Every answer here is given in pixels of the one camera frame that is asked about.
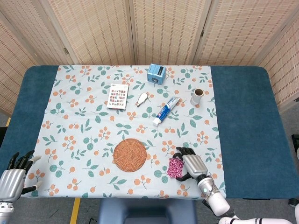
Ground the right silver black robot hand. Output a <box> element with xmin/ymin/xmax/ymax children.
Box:
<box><xmin>175</xmin><ymin>146</ymin><xmax>209</xmax><ymax>182</ymax></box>

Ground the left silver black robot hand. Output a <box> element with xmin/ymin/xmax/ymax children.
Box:
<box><xmin>0</xmin><ymin>150</ymin><xmax>43</xmax><ymax>201</ymax></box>

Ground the pink patterned cloth piece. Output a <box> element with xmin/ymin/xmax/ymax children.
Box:
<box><xmin>166</xmin><ymin>158</ymin><xmax>185</xmax><ymax>180</ymax></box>

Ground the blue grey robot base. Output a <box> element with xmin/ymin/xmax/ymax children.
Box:
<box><xmin>98</xmin><ymin>198</ymin><xmax>197</xmax><ymax>224</ymax></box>

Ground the blue white toothpaste tube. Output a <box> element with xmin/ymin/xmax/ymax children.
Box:
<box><xmin>152</xmin><ymin>97</ymin><xmax>180</xmax><ymax>126</ymax></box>

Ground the round woven rattan coaster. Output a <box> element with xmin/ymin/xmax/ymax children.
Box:
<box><xmin>113</xmin><ymin>138</ymin><xmax>147</xmax><ymax>172</ymax></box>

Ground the white cardboard tube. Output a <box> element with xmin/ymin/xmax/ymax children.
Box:
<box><xmin>190</xmin><ymin>88</ymin><xmax>205</xmax><ymax>106</ymax></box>

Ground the blue fabric table cover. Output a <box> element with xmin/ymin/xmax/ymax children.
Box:
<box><xmin>0</xmin><ymin>65</ymin><xmax>292</xmax><ymax>200</ymax></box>

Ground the correction tape dispenser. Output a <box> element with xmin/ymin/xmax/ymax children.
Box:
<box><xmin>136</xmin><ymin>92</ymin><xmax>150</xmax><ymax>107</ymax></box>

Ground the floral print tablecloth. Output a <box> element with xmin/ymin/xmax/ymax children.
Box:
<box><xmin>20</xmin><ymin>64</ymin><xmax>227</xmax><ymax>199</ymax></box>

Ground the light blue cardboard box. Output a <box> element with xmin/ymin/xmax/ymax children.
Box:
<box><xmin>147</xmin><ymin>63</ymin><xmax>167</xmax><ymax>85</ymax></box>

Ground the black equipment beside table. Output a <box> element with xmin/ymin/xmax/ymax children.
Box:
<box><xmin>291</xmin><ymin>134</ymin><xmax>299</xmax><ymax>161</ymax></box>

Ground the flat box with colourful grid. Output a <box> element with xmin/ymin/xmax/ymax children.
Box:
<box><xmin>107</xmin><ymin>84</ymin><xmax>129</xmax><ymax>110</ymax></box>

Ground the woven bamboo folding screen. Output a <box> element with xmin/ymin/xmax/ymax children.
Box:
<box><xmin>0</xmin><ymin>0</ymin><xmax>299</xmax><ymax>115</ymax></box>

